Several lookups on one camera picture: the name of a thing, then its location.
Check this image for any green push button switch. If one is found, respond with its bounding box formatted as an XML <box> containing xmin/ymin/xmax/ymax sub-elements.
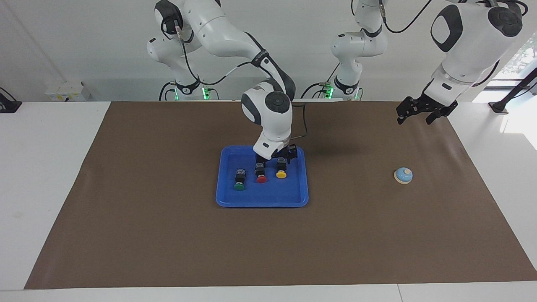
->
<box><xmin>233</xmin><ymin>168</ymin><xmax>247</xmax><ymax>192</ymax></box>

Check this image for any blue plastic tray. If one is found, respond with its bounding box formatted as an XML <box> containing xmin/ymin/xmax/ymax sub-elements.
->
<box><xmin>215</xmin><ymin>145</ymin><xmax>310</xmax><ymax>208</ymax></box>

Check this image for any light blue desk bell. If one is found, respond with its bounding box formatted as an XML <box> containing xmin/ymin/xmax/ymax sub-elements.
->
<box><xmin>394</xmin><ymin>167</ymin><xmax>414</xmax><ymax>185</ymax></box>

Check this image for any black stand with angled rod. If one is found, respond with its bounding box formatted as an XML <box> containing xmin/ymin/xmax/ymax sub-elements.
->
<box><xmin>488</xmin><ymin>67</ymin><xmax>537</xmax><ymax>115</ymax></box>

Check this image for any brown table mat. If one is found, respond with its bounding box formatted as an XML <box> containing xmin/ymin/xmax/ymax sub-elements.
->
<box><xmin>24</xmin><ymin>101</ymin><xmax>537</xmax><ymax>290</ymax></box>

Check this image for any white power box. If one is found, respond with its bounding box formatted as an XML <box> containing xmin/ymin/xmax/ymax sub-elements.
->
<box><xmin>45</xmin><ymin>81</ymin><xmax>91</xmax><ymax>102</ymax></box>

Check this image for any small black stand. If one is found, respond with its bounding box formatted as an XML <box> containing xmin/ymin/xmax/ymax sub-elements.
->
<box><xmin>0</xmin><ymin>87</ymin><xmax>22</xmax><ymax>114</ymax></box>

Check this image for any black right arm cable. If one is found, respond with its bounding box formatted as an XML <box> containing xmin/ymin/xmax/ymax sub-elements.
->
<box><xmin>175</xmin><ymin>25</ymin><xmax>309</xmax><ymax>139</ymax></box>

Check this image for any black base cable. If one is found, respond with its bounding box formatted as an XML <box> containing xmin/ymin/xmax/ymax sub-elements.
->
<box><xmin>159</xmin><ymin>81</ymin><xmax>177</xmax><ymax>101</ymax></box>
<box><xmin>300</xmin><ymin>63</ymin><xmax>340</xmax><ymax>99</ymax></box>

